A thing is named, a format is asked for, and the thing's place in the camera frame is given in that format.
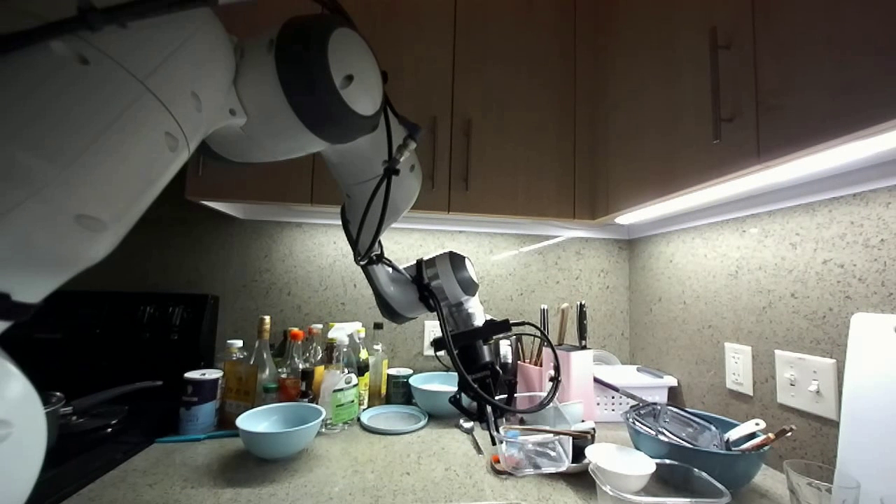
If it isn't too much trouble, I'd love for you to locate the blue white salt canister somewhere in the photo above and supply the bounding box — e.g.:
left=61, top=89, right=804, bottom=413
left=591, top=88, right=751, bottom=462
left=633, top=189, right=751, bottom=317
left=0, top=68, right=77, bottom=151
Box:
left=178, top=368, right=227, bottom=438

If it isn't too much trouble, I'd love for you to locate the oil bottle black cap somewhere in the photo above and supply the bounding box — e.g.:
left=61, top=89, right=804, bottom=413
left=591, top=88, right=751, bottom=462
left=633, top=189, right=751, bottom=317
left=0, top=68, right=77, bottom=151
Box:
left=367, top=323, right=391, bottom=410

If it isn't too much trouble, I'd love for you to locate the pink white knife block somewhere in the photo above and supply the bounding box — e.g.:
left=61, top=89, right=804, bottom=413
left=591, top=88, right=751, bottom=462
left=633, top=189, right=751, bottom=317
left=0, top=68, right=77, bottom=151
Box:
left=555, top=344, right=600, bottom=422

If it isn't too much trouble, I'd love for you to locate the small white bowl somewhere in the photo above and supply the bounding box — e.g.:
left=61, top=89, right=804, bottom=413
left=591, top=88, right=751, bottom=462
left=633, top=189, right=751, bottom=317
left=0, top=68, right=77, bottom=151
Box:
left=583, top=441, right=658, bottom=497

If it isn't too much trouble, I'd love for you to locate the small light blue plate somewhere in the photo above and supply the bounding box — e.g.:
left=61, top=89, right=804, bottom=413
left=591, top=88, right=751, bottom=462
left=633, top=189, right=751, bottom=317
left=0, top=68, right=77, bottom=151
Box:
left=359, top=400, right=432, bottom=438

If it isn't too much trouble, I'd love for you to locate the flat blue strip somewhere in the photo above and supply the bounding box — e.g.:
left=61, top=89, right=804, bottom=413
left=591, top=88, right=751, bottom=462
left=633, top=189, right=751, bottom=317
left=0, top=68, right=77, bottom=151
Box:
left=153, top=427, right=240, bottom=446

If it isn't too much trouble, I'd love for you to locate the amber jar white cap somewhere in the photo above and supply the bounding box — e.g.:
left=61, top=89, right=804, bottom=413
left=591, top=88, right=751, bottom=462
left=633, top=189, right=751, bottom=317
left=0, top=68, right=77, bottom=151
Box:
left=219, top=337, right=252, bottom=429

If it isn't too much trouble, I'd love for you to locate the white duplex wall outlet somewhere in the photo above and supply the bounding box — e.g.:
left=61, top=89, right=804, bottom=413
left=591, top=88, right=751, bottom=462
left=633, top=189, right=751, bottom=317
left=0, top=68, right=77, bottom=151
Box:
left=723, top=340, right=755, bottom=397

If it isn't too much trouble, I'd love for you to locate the small white box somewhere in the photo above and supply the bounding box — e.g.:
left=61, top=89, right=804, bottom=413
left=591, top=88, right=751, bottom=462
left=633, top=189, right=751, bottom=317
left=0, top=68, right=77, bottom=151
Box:
left=325, top=319, right=367, bottom=348

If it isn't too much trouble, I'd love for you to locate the tall bottle gold top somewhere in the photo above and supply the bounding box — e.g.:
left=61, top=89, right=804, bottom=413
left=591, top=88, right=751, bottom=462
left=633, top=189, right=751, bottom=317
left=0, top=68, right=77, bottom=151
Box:
left=250, top=315, right=279, bottom=406

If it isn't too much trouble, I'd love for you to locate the brown handled utensil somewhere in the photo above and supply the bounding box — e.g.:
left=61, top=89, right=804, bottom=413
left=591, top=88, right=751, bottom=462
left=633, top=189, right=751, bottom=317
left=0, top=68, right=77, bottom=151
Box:
left=738, top=422, right=798, bottom=457

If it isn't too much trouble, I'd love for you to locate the knife with grey handle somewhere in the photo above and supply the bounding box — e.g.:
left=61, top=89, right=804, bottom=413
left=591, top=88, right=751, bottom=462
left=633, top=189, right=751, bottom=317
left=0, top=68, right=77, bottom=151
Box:
left=538, top=302, right=555, bottom=362

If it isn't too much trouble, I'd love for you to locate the large blue mixing bowl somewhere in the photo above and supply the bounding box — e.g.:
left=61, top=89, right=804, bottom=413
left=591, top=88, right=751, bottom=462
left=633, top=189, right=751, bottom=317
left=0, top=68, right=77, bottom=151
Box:
left=622, top=404, right=773, bottom=497

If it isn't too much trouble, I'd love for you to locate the white double switch plate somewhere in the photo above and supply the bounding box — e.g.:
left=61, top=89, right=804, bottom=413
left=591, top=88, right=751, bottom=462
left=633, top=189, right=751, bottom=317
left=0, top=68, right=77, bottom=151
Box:
left=773, top=348, right=843, bottom=422

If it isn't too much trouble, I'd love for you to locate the white plastic basket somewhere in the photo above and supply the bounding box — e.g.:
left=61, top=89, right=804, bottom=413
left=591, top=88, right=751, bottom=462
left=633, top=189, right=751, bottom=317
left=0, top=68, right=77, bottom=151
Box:
left=591, top=362, right=679, bottom=427

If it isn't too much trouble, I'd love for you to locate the metal spoon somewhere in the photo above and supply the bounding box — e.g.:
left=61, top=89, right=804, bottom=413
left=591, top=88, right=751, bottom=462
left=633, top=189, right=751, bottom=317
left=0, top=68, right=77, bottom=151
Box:
left=455, top=417, right=486, bottom=457

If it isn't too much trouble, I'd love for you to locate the bottle with orange cap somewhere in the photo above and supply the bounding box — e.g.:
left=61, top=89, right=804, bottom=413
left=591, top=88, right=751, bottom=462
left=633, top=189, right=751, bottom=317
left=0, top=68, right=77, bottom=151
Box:
left=278, top=324, right=311, bottom=404

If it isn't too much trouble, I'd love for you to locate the dark frying pan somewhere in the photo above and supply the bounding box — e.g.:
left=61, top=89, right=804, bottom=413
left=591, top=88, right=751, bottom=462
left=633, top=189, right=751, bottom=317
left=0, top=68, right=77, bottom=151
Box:
left=38, top=376, right=166, bottom=450

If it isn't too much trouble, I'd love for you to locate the black kitchen stove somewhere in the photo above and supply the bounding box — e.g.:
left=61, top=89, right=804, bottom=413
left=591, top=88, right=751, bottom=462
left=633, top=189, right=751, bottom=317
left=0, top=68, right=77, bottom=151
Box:
left=0, top=289, right=220, bottom=504

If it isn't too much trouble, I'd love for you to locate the clear plastic bowl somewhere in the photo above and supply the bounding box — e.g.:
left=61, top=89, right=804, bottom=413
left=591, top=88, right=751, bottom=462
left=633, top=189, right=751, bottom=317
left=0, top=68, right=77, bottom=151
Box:
left=490, top=422, right=600, bottom=478

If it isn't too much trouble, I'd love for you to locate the pink mug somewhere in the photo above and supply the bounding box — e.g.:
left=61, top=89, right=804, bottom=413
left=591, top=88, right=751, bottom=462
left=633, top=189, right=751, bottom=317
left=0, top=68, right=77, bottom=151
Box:
left=514, top=362, right=555, bottom=415

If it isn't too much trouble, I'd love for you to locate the clear bottle green label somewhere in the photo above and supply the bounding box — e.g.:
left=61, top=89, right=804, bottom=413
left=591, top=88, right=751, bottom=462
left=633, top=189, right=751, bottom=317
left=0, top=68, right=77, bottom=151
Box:
left=318, top=337, right=364, bottom=432

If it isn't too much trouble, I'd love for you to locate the clear glass bowl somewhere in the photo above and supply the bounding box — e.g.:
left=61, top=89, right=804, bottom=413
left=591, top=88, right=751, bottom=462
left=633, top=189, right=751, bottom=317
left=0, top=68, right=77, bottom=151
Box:
left=587, top=457, right=735, bottom=504

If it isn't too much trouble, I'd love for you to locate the dark green jar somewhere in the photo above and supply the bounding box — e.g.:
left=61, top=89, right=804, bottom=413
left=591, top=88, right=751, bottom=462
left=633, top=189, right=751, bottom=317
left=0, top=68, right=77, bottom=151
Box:
left=384, top=364, right=418, bottom=406

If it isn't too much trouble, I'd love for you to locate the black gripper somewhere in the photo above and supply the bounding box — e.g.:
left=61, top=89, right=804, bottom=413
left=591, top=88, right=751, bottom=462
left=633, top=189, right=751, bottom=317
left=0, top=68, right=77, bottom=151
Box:
left=450, top=337, right=518, bottom=448

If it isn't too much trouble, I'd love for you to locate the under-cabinet light strip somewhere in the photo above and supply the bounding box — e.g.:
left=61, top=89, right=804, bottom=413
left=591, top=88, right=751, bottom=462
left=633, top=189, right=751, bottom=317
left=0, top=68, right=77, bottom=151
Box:
left=199, top=196, right=619, bottom=242
left=611, top=124, right=896, bottom=229

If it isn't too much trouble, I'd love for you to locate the light blue empty bowl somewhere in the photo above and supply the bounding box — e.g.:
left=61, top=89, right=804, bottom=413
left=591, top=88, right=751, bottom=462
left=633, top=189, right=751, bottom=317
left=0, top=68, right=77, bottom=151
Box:
left=231, top=400, right=327, bottom=462

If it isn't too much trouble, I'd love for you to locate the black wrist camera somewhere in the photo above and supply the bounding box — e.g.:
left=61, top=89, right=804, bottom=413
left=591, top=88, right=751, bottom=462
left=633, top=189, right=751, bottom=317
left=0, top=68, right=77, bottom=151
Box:
left=454, top=319, right=514, bottom=341

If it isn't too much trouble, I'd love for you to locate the metal whisk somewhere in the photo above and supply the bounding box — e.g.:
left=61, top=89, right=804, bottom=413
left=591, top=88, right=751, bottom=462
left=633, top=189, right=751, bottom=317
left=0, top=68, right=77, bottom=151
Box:
left=619, top=376, right=724, bottom=455

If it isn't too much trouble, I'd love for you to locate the dark cabinet door handle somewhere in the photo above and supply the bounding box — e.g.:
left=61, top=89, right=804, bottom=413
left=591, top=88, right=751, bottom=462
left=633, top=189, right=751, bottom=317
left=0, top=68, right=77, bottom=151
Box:
left=460, top=114, right=475, bottom=193
left=425, top=112, right=443, bottom=193
left=709, top=25, right=735, bottom=144

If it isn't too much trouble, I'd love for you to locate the white handled utensil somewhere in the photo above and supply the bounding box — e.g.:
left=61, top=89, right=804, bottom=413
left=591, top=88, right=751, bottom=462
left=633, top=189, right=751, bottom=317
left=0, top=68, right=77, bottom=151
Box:
left=723, top=417, right=769, bottom=448

